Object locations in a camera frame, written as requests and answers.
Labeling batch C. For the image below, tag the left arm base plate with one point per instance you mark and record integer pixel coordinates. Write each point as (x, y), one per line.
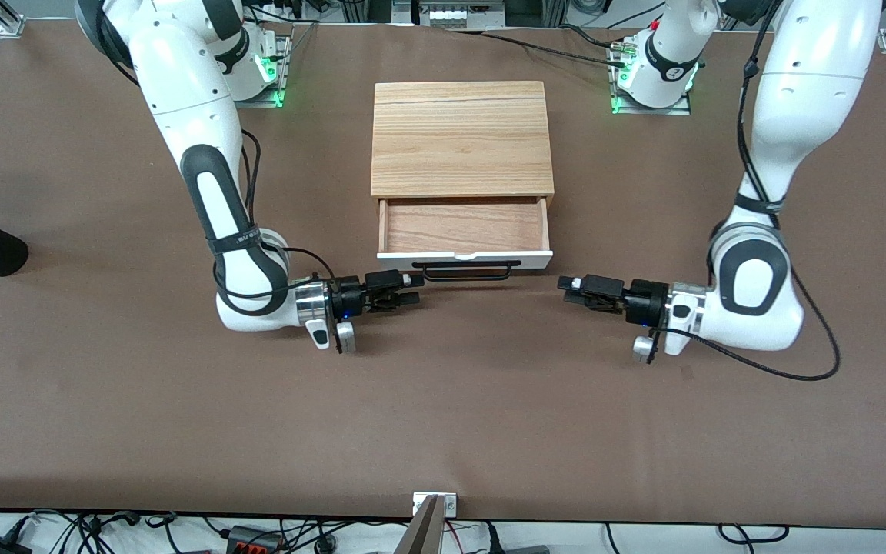
(681, 111)

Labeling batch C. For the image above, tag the black and red power strip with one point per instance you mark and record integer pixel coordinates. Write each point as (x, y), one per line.
(254, 542)

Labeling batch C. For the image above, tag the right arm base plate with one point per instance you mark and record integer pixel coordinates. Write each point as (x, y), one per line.
(278, 98)

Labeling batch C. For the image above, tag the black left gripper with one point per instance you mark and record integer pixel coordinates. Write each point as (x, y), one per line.
(647, 301)

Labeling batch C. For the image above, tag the brown camera mount beam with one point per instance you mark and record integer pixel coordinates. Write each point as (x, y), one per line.
(424, 531)

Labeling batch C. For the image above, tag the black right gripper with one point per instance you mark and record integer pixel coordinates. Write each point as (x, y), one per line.
(348, 297)

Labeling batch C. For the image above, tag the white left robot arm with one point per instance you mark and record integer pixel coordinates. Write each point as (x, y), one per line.
(812, 77)

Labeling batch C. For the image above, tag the silver metal bracket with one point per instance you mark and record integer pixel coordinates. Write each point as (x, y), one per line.
(451, 505)

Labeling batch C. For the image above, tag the white power strip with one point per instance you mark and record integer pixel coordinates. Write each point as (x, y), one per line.
(458, 15)

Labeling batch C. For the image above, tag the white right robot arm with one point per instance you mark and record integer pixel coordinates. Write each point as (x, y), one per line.
(181, 77)

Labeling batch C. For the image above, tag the black power adapter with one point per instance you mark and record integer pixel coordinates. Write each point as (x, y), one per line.
(1, 548)

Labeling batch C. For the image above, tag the wooden drawer cabinet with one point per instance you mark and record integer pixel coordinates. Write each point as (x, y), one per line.
(458, 138)

